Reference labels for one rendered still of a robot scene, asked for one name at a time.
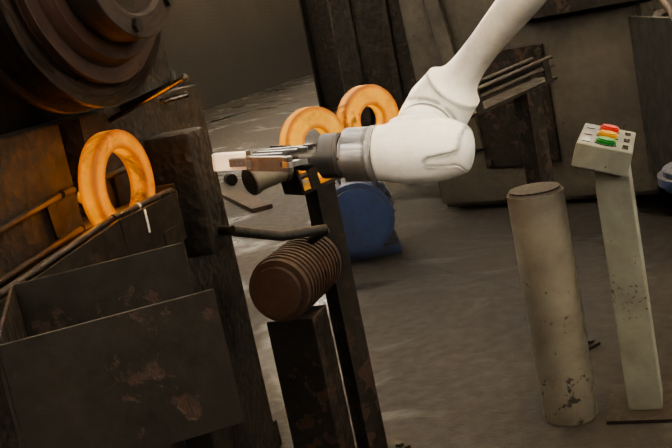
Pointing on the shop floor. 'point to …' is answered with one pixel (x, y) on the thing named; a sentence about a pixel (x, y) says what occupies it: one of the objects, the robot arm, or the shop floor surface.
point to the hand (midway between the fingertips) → (232, 161)
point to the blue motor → (367, 219)
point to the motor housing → (304, 340)
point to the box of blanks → (654, 83)
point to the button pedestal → (626, 282)
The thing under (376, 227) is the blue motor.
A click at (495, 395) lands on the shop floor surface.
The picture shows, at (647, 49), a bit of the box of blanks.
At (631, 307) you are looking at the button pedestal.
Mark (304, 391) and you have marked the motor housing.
